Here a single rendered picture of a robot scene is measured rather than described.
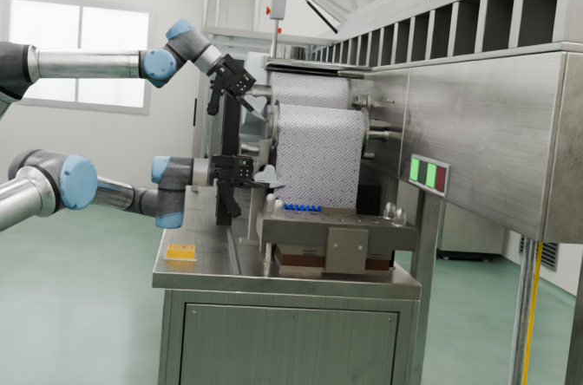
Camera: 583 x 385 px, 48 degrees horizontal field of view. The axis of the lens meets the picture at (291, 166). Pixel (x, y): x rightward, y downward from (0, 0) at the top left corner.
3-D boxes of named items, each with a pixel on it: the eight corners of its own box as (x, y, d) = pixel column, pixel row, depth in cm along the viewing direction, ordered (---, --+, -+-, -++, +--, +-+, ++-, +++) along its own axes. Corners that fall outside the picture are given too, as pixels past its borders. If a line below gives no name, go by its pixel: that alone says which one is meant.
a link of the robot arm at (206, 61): (193, 63, 179) (193, 64, 188) (206, 75, 180) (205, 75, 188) (212, 43, 180) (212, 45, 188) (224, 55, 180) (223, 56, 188)
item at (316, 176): (271, 210, 183) (278, 144, 181) (354, 215, 187) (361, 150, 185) (271, 210, 183) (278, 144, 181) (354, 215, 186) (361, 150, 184)
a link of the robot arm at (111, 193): (-22, 187, 148) (125, 218, 191) (10, 195, 143) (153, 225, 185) (-8, 138, 150) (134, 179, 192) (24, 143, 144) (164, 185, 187)
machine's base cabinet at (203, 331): (176, 303, 412) (186, 166, 403) (278, 307, 421) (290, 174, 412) (137, 624, 164) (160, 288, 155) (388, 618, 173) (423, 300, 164)
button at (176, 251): (167, 251, 174) (168, 243, 174) (194, 253, 175) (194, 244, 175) (166, 258, 167) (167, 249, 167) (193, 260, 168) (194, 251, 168)
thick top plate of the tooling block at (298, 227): (255, 229, 179) (258, 207, 178) (397, 238, 185) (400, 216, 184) (260, 242, 163) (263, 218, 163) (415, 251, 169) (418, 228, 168)
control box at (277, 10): (265, 18, 240) (266, -10, 239) (282, 21, 241) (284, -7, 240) (266, 16, 233) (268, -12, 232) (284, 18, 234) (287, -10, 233)
